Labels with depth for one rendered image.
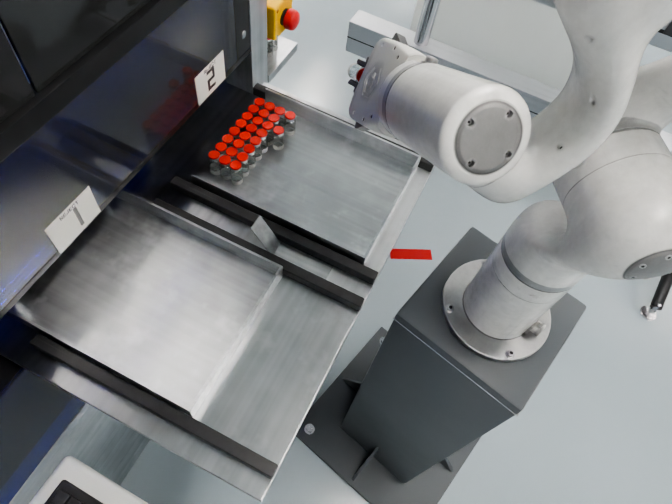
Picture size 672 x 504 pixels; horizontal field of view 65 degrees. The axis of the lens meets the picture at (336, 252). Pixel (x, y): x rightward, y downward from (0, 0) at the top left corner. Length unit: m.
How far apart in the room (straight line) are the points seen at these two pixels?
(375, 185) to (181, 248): 0.37
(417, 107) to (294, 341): 0.47
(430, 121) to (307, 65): 2.17
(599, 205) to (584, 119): 0.13
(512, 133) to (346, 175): 0.59
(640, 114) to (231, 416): 0.64
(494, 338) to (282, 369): 0.35
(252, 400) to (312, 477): 0.89
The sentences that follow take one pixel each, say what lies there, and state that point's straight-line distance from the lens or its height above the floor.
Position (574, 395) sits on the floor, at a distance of 1.99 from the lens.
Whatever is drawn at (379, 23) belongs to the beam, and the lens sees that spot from 1.95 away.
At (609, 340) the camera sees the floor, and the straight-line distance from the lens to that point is 2.14.
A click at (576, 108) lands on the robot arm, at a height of 1.36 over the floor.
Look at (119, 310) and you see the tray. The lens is 0.88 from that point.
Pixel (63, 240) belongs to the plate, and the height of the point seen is 1.01.
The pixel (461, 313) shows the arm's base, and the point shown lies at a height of 0.87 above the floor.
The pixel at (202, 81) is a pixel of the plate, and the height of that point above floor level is 1.03.
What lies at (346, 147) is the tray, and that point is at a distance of 1.05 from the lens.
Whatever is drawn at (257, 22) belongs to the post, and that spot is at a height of 1.03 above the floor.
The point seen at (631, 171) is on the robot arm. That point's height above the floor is 1.28.
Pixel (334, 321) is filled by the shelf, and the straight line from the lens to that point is 0.85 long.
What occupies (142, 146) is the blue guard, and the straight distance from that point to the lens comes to 0.87.
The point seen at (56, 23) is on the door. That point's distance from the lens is 0.69.
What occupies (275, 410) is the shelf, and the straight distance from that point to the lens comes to 0.80.
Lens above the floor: 1.66
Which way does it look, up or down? 58 degrees down
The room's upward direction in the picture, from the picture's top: 12 degrees clockwise
